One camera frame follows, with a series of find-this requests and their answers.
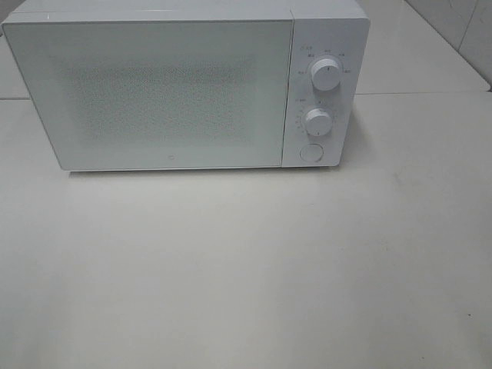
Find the round white door button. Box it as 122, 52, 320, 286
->
300, 144, 324, 163

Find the white timer knob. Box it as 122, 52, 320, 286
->
304, 108, 334, 137

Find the white microwave door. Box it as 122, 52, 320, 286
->
4, 20, 292, 171

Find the upper white power knob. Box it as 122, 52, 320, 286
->
310, 55, 342, 91

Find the white microwave oven body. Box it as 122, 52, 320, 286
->
2, 1, 371, 168

